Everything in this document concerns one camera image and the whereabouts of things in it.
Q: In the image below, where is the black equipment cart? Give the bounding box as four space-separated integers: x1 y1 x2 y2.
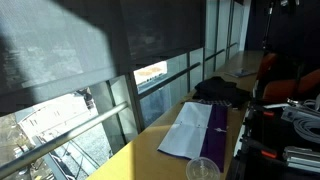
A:
226 101 320 180

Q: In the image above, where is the orange chair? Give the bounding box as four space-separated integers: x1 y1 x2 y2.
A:
254 53 320 103

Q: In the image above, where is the silver metal bracket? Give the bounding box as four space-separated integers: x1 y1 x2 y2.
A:
283 146 320 173

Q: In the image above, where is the small blue booklet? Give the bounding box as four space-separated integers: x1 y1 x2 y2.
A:
226 69 256 78

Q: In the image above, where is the clear plastic cup lid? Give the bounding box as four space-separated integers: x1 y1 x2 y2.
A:
186 157 220 180

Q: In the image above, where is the black cloth bag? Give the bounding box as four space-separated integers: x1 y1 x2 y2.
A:
193 76 251 108

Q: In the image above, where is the grey power strip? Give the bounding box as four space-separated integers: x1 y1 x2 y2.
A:
281 107 320 122

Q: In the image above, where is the dark roller window blind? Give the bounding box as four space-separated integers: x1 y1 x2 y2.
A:
0 0 206 115

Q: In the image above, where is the black tripod pole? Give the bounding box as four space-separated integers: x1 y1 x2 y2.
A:
262 0 275 51

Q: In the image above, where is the purple book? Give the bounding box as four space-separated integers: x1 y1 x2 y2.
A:
157 102 228 172

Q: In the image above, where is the grey coiled cable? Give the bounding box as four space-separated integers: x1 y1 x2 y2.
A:
292 117 320 145

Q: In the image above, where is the metal window handrail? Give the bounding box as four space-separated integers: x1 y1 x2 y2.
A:
0 102 128 178

